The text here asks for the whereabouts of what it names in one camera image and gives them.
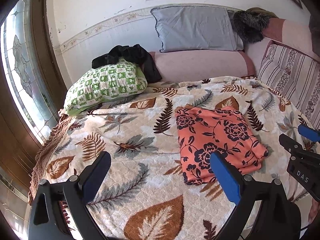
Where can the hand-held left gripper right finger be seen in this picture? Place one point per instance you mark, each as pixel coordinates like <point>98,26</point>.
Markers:
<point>225,177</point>

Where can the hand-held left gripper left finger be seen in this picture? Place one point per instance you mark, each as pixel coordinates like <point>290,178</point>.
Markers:
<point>92,183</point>

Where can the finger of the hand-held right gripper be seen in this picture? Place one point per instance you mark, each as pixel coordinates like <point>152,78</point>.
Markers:
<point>290,143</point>
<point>310,133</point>

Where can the orange floral garment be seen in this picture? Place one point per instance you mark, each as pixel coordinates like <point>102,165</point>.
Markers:
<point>212,135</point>

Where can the person's right forearm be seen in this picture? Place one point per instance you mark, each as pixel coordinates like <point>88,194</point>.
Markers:
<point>315,215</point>

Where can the brown quilted bedspread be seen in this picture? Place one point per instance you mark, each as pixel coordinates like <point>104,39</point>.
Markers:
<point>50,145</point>

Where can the cream leaf print blanket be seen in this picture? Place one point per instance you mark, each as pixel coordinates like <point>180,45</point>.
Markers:
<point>125,135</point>

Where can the striped floral pillow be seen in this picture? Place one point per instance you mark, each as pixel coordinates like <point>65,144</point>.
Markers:
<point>287,75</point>

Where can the green checked pillow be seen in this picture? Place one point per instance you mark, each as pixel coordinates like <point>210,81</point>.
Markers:
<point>105,85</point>

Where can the pink backrest cushion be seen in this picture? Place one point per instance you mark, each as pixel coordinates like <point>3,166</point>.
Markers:
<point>287,30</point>

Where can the grey cloth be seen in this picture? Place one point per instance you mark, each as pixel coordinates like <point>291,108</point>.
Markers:
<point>315,27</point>

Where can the pink bolster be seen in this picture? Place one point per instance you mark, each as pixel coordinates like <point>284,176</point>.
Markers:
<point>200,65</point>

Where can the dark furry cushion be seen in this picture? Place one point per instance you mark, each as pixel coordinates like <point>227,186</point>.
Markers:
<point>250,27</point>

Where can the olive cloth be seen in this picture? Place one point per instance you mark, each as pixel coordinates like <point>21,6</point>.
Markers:
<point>260,11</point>

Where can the black cloth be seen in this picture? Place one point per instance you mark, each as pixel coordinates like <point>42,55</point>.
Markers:
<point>125,52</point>

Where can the stained glass window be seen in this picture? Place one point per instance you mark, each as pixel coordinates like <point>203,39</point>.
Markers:
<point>22,55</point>

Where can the grey pillow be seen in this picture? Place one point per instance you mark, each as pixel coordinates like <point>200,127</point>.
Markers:
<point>195,27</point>

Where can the brown wooden window frame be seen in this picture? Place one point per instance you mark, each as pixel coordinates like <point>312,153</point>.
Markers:
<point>42,42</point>

